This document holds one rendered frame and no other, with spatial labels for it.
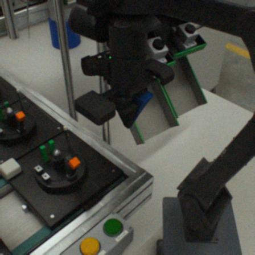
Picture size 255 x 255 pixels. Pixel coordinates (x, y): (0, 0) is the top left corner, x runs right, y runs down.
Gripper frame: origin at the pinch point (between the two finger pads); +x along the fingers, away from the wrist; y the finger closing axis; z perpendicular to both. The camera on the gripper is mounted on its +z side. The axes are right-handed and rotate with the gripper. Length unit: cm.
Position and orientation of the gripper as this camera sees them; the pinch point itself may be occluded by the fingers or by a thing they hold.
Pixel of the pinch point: (127, 112)
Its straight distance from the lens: 54.8
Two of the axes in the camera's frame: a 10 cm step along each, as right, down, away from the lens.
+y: -7.0, 4.7, -5.4
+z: -7.1, -4.6, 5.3
